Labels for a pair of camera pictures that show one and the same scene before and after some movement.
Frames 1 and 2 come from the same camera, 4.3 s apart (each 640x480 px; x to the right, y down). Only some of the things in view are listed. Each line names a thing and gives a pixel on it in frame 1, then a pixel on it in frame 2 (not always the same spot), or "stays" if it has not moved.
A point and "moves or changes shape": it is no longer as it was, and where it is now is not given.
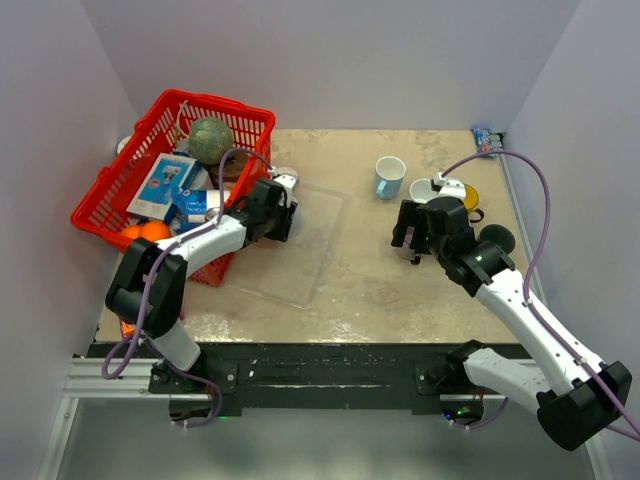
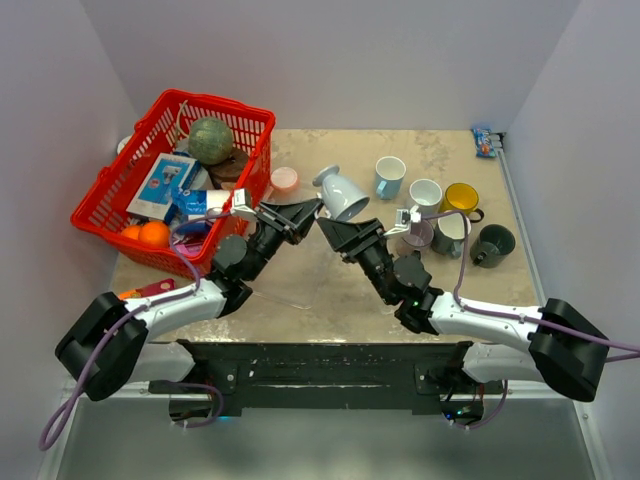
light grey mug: (295, 224) moves or changes shape
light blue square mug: (389, 174) stays
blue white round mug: (421, 190) stays
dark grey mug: (500, 235) stays
